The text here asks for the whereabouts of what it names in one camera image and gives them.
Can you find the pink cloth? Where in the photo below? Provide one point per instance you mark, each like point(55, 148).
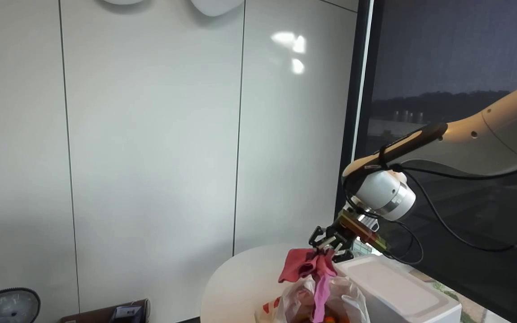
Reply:
point(304, 264)

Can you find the window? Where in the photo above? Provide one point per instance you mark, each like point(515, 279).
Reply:
point(442, 49)

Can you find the white wall ornament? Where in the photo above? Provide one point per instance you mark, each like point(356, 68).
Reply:
point(123, 2)
point(217, 6)

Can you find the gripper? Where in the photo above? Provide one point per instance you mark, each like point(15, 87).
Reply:
point(340, 237)

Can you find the white rectangular box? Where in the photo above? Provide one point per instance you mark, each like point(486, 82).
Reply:
point(397, 291)

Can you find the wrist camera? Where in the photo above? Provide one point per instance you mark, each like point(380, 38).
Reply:
point(366, 233)

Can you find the round grey fan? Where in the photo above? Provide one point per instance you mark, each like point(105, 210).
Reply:
point(7, 307)

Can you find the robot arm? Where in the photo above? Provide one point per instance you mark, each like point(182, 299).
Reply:
point(501, 130)

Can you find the small dark device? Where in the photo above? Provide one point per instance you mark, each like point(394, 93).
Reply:
point(126, 312)

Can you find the clear plastic bag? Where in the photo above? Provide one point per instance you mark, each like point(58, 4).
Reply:
point(352, 300)

